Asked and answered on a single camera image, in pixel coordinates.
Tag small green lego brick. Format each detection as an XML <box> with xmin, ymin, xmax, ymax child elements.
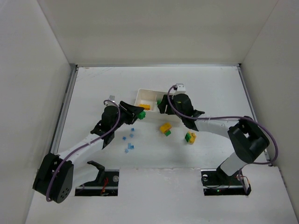
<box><xmin>137</xmin><ymin>111</ymin><xmax>146</xmax><ymax>120</ymax></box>

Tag yellow lego brick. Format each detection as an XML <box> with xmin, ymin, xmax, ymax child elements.
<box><xmin>138</xmin><ymin>104</ymin><xmax>151</xmax><ymax>111</ymax></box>

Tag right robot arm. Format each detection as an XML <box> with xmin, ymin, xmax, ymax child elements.
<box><xmin>157</xmin><ymin>94</ymin><xmax>270</xmax><ymax>178</ymax></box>

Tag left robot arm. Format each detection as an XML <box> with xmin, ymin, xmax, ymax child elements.
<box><xmin>33</xmin><ymin>100</ymin><xmax>146</xmax><ymax>203</ymax></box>

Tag white three-compartment plastic container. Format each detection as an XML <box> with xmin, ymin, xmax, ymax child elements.
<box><xmin>134</xmin><ymin>89</ymin><xmax>180</xmax><ymax>122</ymax></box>

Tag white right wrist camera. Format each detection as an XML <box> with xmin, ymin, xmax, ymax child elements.
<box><xmin>173</xmin><ymin>83</ymin><xmax>186</xmax><ymax>95</ymax></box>

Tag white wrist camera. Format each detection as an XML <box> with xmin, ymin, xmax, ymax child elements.
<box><xmin>109</xmin><ymin>95</ymin><xmax>115</xmax><ymax>102</ymax></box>
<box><xmin>173</xmin><ymin>83</ymin><xmax>186</xmax><ymax>95</ymax></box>

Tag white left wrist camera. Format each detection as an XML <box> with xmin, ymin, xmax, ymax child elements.
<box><xmin>109</xmin><ymin>95</ymin><xmax>115</xmax><ymax>102</ymax></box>

